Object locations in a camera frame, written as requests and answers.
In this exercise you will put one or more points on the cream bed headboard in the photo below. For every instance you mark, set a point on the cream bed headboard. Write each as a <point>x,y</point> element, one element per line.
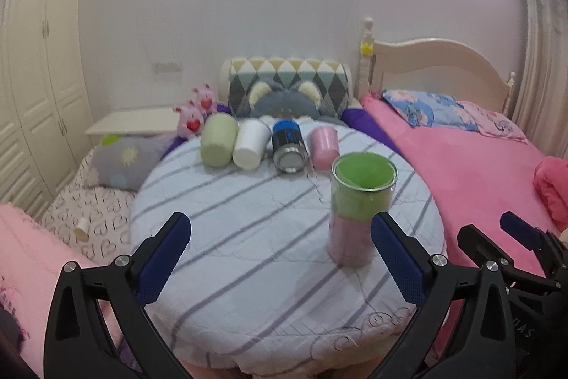
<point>443,63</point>

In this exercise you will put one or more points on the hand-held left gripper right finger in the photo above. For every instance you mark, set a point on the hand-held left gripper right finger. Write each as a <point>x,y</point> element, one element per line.
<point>397,261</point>

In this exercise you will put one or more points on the striped round table cover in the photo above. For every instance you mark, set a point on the striped round table cover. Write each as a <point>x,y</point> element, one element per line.
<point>257,228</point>

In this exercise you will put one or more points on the heart print bedsheet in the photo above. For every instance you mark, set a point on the heart print bedsheet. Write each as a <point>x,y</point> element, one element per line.
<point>100,214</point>

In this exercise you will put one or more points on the diamond pattern bolster pillow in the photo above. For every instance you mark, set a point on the diamond pattern bolster pillow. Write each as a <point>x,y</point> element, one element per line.
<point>284,70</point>

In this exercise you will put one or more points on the small white paper cup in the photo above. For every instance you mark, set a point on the small white paper cup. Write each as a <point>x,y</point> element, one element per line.
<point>82,229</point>

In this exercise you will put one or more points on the light green cup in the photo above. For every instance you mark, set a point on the light green cup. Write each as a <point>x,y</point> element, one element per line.
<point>217,139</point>

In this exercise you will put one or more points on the white wardrobe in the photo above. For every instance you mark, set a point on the white wardrobe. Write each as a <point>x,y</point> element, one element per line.
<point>40,72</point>

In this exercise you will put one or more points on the grey cat cushion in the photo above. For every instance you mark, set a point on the grey cat cushion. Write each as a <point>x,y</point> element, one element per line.
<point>284,101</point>

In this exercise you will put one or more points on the blue floral pillow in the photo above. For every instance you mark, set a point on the blue floral pillow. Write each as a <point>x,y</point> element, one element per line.
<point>421,106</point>

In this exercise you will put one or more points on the wall socket panel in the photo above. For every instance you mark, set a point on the wall socket panel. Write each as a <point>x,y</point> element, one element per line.
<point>167,67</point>

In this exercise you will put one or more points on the pink plush toy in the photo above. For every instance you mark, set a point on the pink plush toy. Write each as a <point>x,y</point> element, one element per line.
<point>205,97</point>
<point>191,121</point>

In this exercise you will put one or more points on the pink printed pillow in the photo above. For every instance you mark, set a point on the pink printed pillow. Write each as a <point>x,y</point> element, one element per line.
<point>492,119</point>

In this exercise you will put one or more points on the grey pillow with sun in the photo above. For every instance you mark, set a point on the grey pillow with sun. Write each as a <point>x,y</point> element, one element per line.
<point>124,159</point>

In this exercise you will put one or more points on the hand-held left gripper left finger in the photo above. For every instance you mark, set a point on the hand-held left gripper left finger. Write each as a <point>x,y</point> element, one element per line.
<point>162,261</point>

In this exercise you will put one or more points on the white bedside table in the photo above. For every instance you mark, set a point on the white bedside table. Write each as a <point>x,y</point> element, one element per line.
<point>133,120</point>

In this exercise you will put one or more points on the light pink fuzzy blanket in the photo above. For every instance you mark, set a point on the light pink fuzzy blanket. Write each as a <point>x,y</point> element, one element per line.
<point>31,254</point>

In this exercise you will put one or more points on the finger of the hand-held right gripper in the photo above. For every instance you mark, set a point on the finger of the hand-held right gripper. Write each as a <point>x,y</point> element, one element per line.
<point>519,226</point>
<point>477,243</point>

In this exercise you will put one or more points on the purple bedsheet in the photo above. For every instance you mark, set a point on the purple bedsheet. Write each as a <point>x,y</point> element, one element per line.
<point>364,123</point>

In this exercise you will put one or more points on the blue metal cup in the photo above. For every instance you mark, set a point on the blue metal cup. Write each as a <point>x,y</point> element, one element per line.
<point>288,143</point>

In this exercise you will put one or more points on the rolled pink cloth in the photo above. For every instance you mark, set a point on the rolled pink cloth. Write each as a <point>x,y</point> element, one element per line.
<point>552,188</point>

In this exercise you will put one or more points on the cream curtain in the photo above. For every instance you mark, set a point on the cream curtain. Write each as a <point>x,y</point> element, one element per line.
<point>541,63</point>

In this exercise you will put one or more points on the pink bed blanket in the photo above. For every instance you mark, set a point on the pink bed blanket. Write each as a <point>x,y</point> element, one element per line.
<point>470,179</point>

